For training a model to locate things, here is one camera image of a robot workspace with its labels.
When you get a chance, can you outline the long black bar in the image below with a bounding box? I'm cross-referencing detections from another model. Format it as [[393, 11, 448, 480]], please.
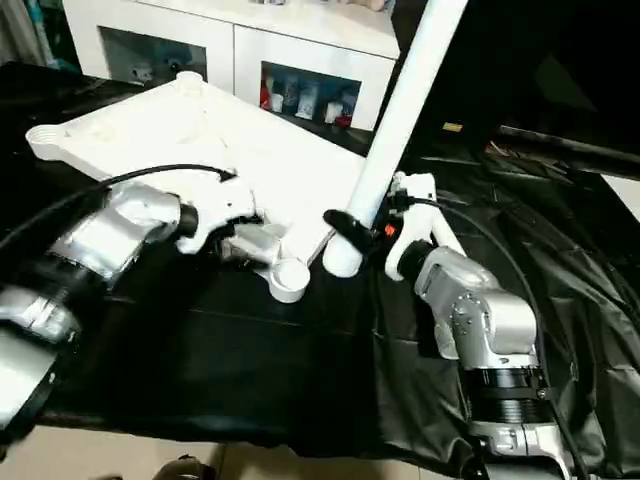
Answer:
[[499, 124, 640, 174]]

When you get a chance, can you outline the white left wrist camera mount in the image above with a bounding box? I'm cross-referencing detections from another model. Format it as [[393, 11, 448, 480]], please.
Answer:
[[175, 172, 259, 254]]

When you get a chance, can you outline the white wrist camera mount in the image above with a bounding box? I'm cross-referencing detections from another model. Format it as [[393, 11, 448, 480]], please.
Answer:
[[175, 172, 259, 254], [384, 172, 444, 281]]

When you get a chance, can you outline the white flat panel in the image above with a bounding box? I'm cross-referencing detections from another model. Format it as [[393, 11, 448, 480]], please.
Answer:
[[599, 174, 640, 224]]

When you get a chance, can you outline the white plastic table leg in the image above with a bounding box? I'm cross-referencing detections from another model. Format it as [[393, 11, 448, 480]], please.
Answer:
[[322, 0, 471, 279], [433, 214, 464, 256]]

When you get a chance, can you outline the black table mat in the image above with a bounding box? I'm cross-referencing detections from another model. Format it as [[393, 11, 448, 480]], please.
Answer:
[[0, 59, 640, 476]]

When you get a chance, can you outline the white plastic table top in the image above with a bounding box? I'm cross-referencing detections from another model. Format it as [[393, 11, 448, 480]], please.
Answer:
[[24, 71, 369, 305]]

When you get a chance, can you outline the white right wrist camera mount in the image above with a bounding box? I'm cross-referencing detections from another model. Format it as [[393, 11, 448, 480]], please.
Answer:
[[384, 172, 444, 281]]

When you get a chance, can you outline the white glass-door cabinet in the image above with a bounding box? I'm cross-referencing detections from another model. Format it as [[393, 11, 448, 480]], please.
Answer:
[[63, 0, 401, 132]]

